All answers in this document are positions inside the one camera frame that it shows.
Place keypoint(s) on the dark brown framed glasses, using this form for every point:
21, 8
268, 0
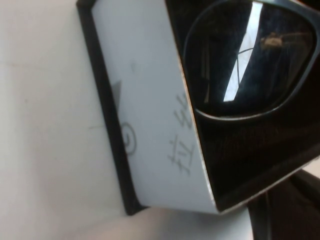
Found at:
225, 62

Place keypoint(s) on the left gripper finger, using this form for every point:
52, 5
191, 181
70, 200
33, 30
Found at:
282, 215

